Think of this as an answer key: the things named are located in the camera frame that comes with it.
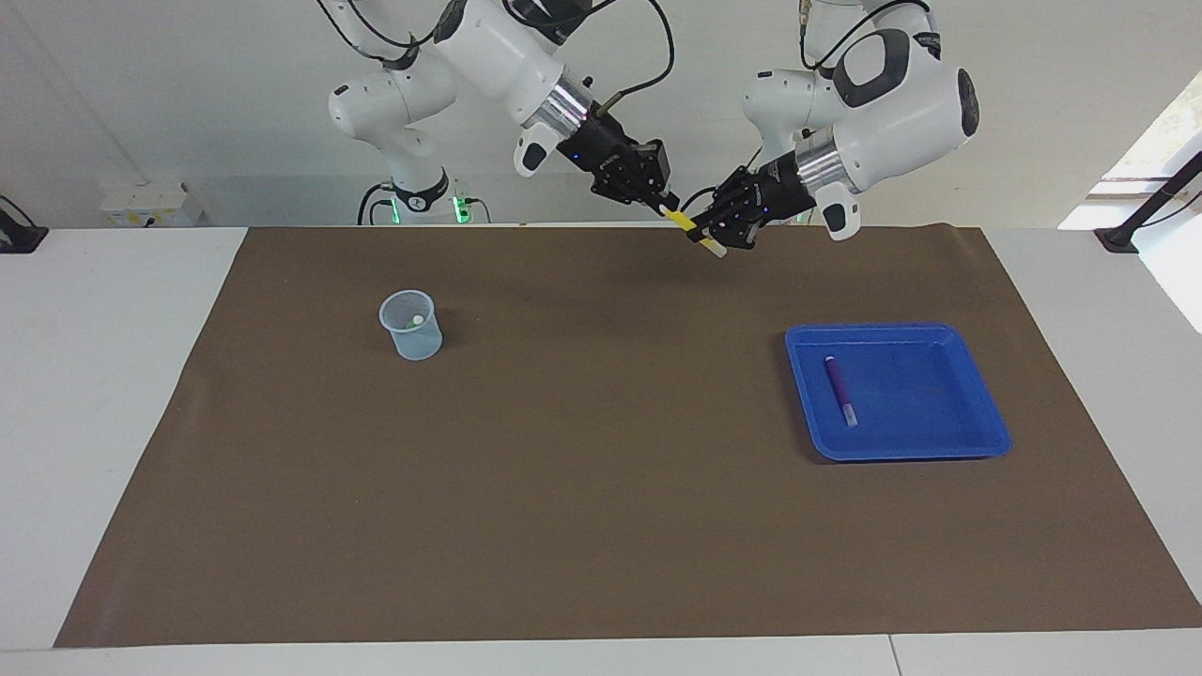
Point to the black table clamp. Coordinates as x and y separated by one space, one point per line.
19 235

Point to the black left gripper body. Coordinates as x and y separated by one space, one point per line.
761 197

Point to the white wall socket box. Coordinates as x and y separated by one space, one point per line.
150 205

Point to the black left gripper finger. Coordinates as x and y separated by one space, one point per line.
742 239
711 230

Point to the blue plastic tray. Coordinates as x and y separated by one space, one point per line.
920 404

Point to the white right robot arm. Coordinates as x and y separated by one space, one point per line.
498 56

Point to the black slanted pole stand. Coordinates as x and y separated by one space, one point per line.
1141 211

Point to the brown table mat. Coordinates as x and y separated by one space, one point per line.
601 488

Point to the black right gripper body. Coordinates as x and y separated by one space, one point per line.
620 160

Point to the purple marker pen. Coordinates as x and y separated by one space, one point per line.
839 380

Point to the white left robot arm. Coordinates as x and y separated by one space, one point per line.
892 94

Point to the translucent plastic cup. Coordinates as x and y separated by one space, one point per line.
413 343

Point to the yellow marker pen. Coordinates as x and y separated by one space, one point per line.
700 237

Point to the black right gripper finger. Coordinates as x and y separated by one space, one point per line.
667 199
643 199

